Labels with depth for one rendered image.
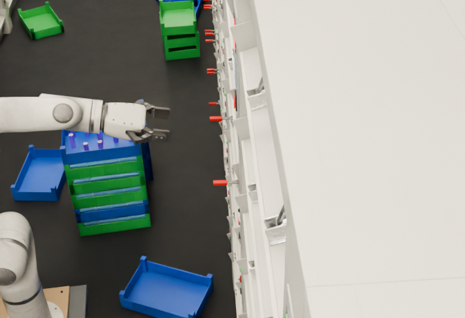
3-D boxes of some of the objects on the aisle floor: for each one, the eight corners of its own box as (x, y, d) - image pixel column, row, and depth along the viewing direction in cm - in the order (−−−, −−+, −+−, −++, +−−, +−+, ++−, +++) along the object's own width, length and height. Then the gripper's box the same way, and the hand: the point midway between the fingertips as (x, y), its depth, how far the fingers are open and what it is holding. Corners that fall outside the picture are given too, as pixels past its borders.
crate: (58, 201, 304) (55, 188, 299) (14, 200, 305) (10, 187, 300) (73, 157, 327) (70, 145, 322) (32, 157, 328) (29, 144, 323)
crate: (121, 307, 258) (118, 294, 253) (144, 268, 272) (142, 254, 267) (194, 328, 249) (192, 315, 244) (214, 287, 264) (212, 274, 259)
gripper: (97, 126, 160) (170, 134, 163) (104, 85, 174) (171, 92, 177) (95, 150, 165) (166, 157, 168) (102, 108, 178) (167, 116, 181)
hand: (165, 124), depth 172 cm, fingers open, 8 cm apart
